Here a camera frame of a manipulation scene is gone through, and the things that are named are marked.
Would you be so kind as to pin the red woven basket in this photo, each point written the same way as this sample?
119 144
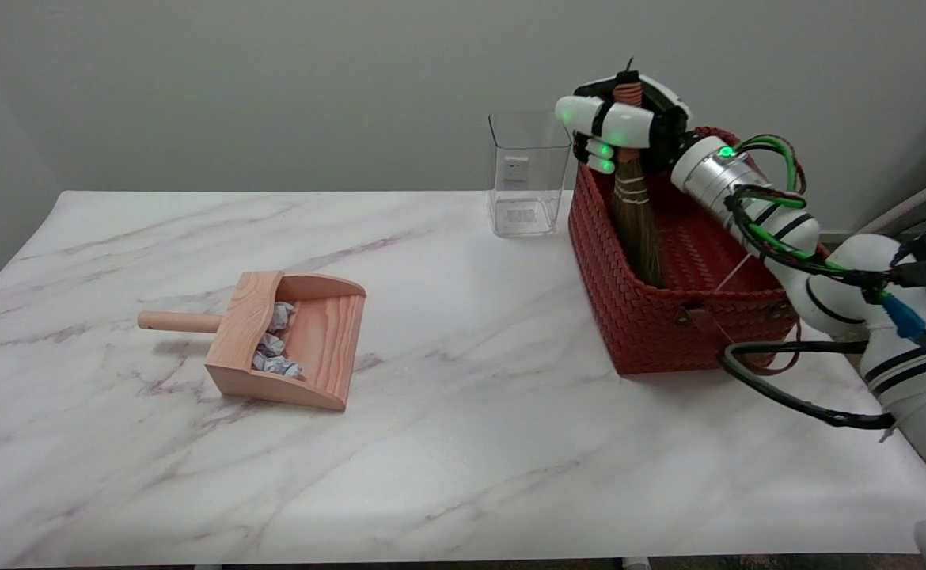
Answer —
653 324

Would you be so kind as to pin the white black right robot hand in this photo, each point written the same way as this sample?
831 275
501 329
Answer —
625 123

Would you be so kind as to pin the white wall socket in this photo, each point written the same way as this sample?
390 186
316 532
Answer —
516 168

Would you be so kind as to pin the wooden dustpan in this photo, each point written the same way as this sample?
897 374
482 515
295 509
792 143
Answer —
320 340

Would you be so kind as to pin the clear plastic square container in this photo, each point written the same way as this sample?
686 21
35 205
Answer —
538 198

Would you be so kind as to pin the brown straw hand broom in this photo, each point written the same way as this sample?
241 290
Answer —
637 229

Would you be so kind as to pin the crumpled white paper ball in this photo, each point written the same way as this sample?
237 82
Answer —
282 315
270 344
277 366

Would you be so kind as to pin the thin white stick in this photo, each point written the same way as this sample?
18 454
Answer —
736 271

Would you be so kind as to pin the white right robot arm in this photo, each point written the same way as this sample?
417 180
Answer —
914 372

